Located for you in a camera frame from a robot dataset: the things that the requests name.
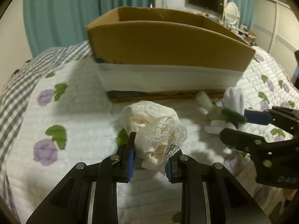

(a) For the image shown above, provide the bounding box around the white green plush toy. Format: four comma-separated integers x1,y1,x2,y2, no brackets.
196,87,247,135

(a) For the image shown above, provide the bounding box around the cream lace cloth bundle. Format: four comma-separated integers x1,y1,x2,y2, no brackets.
120,101,187,174

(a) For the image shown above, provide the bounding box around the white floral quilt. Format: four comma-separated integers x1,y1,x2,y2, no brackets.
7,59,294,223

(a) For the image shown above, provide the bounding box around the white dressing table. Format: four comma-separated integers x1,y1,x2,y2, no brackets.
221,24,257,46

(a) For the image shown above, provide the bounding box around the white wardrobe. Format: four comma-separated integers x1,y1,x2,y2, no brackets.
253,0,298,71

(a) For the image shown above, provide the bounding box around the white oval vanity mirror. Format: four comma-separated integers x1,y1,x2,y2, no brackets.
224,1,241,27

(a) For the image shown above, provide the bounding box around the grey checked blanket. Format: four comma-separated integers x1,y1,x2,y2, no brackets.
1,41,92,218

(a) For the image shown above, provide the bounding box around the brown cardboard box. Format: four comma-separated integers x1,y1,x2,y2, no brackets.
86,7,255,103

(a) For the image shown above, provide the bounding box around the large teal curtain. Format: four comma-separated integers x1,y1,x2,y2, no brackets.
23,0,155,57

